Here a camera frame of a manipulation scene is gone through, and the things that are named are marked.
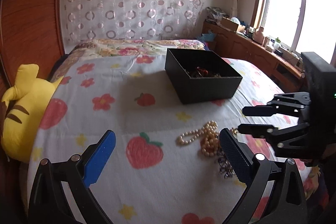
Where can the wooden framed window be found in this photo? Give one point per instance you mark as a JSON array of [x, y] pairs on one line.
[[296, 3]]

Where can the cardboard box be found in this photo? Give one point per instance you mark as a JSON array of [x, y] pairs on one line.
[[231, 24]]

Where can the strawberry print bedsheet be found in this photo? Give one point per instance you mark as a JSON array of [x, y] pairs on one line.
[[118, 113]]

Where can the black box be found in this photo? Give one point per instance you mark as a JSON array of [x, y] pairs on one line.
[[204, 90]]

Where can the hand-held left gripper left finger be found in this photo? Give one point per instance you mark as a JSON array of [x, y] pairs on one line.
[[101, 158]]

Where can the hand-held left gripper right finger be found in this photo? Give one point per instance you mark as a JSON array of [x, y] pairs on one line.
[[233, 155]]

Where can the stack of newspapers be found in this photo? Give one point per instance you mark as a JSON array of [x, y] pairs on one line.
[[216, 13]]

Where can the white bottle with green cap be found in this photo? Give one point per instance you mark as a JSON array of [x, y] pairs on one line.
[[276, 45]]

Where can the floral quilt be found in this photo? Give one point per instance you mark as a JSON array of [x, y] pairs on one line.
[[126, 49]]

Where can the wooden slatted wardrobe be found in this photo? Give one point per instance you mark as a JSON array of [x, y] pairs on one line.
[[31, 16]]

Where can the wooden cabinet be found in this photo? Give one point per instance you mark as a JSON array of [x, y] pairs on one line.
[[249, 53]]

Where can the yellow plush toy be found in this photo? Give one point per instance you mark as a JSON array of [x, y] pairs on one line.
[[26, 119]]

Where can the blue plastic bag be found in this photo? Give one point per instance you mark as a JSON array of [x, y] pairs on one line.
[[207, 37]]

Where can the small gold ornament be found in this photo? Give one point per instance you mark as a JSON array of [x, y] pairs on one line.
[[235, 130]]

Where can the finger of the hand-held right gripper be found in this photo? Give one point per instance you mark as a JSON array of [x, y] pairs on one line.
[[256, 130], [258, 111]]

